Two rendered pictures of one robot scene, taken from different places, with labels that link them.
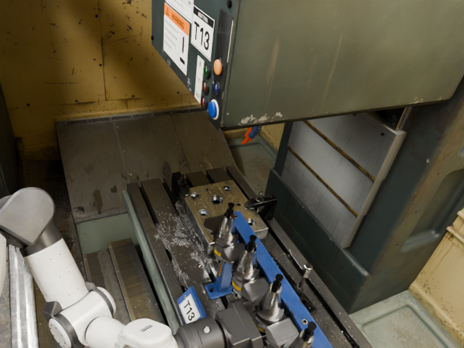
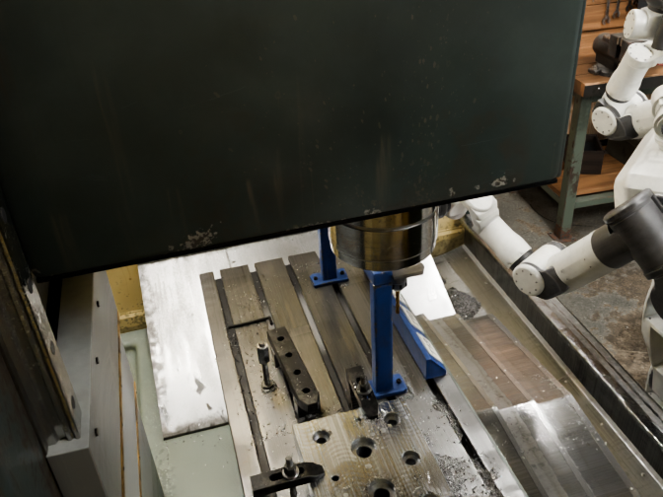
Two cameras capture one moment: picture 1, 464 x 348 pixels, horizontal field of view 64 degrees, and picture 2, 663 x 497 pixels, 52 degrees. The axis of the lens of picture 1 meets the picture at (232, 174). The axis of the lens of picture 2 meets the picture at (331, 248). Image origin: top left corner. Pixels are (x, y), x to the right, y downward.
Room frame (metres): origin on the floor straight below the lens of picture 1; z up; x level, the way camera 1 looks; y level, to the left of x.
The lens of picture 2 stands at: (1.79, 0.21, 1.99)
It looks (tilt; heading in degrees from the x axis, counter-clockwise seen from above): 33 degrees down; 198
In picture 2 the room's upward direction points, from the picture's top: 4 degrees counter-clockwise
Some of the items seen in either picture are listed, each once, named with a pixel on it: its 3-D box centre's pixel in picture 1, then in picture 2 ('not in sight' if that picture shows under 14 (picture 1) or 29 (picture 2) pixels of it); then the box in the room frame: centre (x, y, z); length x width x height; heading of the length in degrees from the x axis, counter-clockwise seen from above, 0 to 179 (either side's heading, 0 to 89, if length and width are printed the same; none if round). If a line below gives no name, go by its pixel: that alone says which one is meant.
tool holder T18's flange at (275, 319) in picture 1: (268, 310); not in sight; (0.48, -0.12, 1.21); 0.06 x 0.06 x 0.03
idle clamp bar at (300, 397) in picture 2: (283, 285); (294, 374); (0.77, -0.22, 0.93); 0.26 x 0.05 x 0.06; 37
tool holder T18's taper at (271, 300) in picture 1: (272, 297); not in sight; (0.48, -0.12, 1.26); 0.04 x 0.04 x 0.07
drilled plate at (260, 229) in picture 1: (221, 213); (372, 476); (1.02, 0.01, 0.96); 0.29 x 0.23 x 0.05; 32
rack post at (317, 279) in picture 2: not in sight; (326, 233); (0.36, -0.26, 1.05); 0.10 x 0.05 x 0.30; 122
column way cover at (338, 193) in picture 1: (327, 159); (118, 446); (1.20, -0.35, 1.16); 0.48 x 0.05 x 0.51; 32
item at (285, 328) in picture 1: (282, 333); not in sight; (0.43, -0.15, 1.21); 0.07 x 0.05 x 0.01; 122
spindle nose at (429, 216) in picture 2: not in sight; (382, 207); (0.97, 0.03, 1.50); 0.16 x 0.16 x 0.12
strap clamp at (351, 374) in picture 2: not in sight; (363, 399); (0.85, -0.04, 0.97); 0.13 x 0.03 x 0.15; 32
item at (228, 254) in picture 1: (234, 254); not in sight; (0.62, -0.04, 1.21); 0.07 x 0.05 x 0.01; 122
